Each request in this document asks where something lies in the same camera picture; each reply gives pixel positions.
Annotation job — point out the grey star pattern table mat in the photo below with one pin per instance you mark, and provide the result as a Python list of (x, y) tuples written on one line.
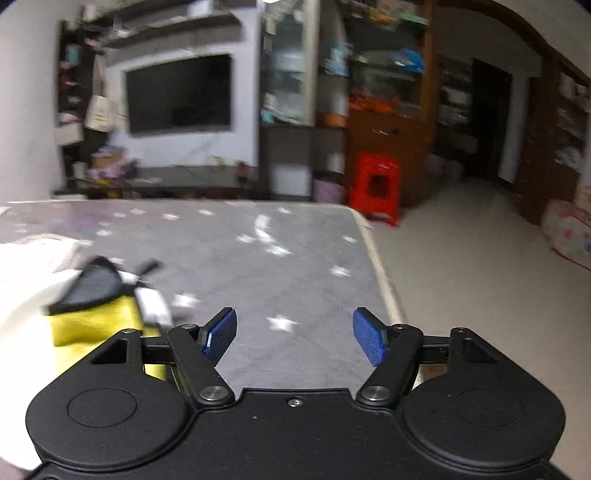
[(294, 273)]

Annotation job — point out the dark shelf cabinet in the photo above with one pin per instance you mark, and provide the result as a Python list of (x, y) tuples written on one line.
[(303, 101)]

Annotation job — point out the stacked boxes on console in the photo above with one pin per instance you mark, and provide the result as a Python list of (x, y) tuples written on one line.
[(112, 165)]

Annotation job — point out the black wall television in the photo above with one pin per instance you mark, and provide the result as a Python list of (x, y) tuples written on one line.
[(182, 95)]

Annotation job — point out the white bowl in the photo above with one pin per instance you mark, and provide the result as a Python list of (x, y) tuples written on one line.
[(34, 271)]

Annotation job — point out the red wooden cabinet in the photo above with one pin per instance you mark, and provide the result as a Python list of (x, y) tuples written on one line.
[(393, 81)]

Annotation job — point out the dark low tv console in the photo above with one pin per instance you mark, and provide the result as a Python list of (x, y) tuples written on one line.
[(175, 182)]

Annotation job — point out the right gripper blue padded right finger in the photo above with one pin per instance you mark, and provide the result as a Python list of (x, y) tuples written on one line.
[(372, 334)]

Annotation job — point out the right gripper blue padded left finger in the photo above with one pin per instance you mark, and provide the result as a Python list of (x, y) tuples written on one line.
[(215, 337)]

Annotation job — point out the red plastic stool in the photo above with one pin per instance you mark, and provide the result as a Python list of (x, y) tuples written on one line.
[(376, 187)]

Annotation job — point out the yellow cleaning cloth black trim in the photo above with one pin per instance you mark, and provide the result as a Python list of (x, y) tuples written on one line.
[(100, 301)]

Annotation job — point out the beige tote bag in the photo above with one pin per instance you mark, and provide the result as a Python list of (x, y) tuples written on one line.
[(99, 114)]

